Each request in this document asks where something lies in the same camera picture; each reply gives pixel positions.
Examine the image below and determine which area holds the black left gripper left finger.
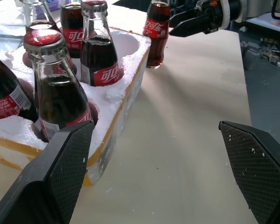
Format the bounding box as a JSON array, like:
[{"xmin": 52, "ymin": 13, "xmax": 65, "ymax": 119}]
[{"xmin": 0, "ymin": 120, "xmax": 95, "ymax": 224}]

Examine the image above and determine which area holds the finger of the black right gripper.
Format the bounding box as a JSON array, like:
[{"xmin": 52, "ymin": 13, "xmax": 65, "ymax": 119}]
[
  {"xmin": 169, "ymin": 8, "xmax": 203, "ymax": 28},
  {"xmin": 168, "ymin": 16, "xmax": 212, "ymax": 38}
]

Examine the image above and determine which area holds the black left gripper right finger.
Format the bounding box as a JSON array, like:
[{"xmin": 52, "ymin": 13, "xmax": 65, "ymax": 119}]
[{"xmin": 218, "ymin": 120, "xmax": 280, "ymax": 224}]

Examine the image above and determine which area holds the small plastic cola bottle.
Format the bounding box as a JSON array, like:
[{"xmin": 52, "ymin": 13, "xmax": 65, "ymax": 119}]
[{"xmin": 142, "ymin": 0, "xmax": 171, "ymax": 70}]

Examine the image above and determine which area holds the glass cola bottle red cap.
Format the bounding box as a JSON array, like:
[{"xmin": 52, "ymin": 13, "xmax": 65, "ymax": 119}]
[{"xmin": 23, "ymin": 29, "xmax": 95, "ymax": 143}]

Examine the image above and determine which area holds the white foam crate yellow tape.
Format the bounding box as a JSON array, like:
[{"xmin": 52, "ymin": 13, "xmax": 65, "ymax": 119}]
[{"xmin": 0, "ymin": 27, "xmax": 152, "ymax": 187}]

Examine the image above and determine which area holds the glass cola bottle silver cap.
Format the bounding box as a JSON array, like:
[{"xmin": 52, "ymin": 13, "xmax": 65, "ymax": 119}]
[{"xmin": 80, "ymin": 0, "xmax": 126, "ymax": 87}]

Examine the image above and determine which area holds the cola bottle with barcode label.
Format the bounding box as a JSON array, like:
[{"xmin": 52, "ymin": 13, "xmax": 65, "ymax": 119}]
[{"xmin": 0, "ymin": 52, "xmax": 39, "ymax": 123}]

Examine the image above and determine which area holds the full dark cola bottle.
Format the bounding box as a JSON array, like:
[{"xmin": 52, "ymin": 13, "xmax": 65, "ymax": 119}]
[{"xmin": 60, "ymin": 2, "xmax": 84, "ymax": 59}]

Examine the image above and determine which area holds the purple packet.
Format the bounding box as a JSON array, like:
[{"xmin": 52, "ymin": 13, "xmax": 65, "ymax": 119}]
[{"xmin": 45, "ymin": 0, "xmax": 67, "ymax": 12}]

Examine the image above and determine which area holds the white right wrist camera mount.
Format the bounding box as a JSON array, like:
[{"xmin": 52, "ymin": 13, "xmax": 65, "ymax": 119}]
[{"xmin": 219, "ymin": 0, "xmax": 233, "ymax": 30}]

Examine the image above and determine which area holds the dark equipment with cables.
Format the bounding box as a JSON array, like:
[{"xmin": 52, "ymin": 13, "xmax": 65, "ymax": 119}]
[{"xmin": 239, "ymin": 35, "xmax": 280, "ymax": 70}]

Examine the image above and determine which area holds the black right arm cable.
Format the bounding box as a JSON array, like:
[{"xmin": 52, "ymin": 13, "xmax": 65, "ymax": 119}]
[{"xmin": 271, "ymin": 0, "xmax": 280, "ymax": 21}]

